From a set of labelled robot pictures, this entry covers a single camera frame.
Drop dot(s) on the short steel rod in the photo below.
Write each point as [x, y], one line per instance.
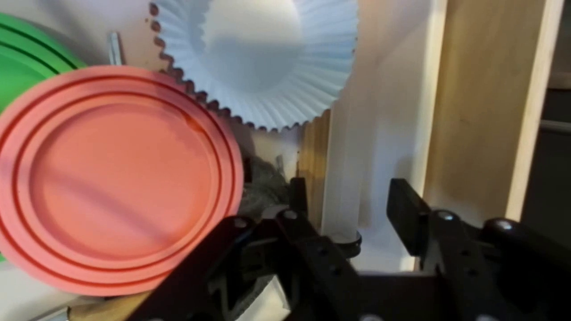
[115, 48]

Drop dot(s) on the light wooden drawer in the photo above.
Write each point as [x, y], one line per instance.
[488, 107]

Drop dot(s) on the white plastic cutlery tray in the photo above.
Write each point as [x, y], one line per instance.
[411, 89]

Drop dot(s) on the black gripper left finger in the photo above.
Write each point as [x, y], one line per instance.
[256, 267]

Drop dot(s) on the white paper cupcake liners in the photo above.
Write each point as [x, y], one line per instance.
[269, 59]

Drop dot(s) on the dark grey scrubbing pad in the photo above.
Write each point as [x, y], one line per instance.
[269, 183]

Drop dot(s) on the pink silicone lid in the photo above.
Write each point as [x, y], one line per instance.
[119, 178]

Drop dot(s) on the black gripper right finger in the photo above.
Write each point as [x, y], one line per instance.
[493, 273]

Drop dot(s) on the flat wooden stick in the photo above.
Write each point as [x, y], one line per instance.
[315, 171]

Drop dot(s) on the white plastic syringe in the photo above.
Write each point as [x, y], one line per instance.
[351, 189]

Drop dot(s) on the green silicone lid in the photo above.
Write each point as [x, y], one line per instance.
[24, 64]

